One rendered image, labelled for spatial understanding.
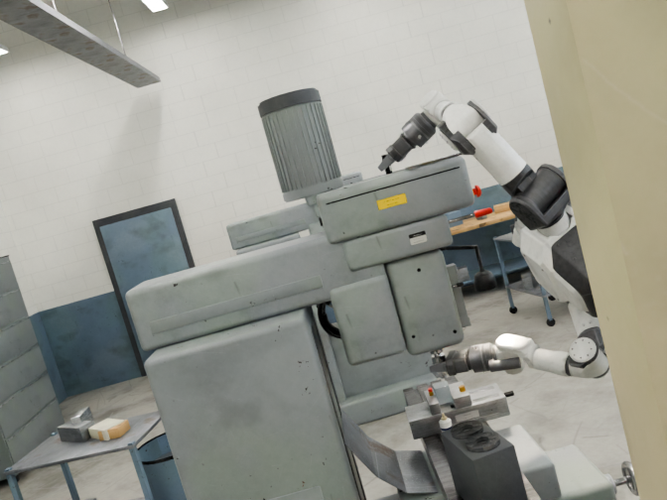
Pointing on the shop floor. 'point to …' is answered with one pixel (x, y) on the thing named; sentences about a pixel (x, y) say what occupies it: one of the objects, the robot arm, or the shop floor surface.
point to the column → (255, 414)
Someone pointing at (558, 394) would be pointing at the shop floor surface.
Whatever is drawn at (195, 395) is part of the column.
